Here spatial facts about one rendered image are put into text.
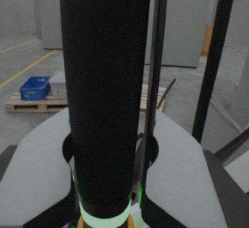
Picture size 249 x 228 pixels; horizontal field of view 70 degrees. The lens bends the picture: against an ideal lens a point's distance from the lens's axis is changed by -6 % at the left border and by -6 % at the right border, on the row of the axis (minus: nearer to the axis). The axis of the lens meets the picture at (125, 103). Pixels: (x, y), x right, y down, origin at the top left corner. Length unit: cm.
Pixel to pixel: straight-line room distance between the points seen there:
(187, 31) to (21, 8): 1063
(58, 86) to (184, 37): 394
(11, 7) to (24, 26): 141
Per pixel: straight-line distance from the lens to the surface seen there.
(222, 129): 137
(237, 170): 56
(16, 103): 339
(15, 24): 1418
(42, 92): 324
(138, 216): 20
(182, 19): 578
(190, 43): 593
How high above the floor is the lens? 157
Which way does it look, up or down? 27 degrees down
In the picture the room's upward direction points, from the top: 3 degrees clockwise
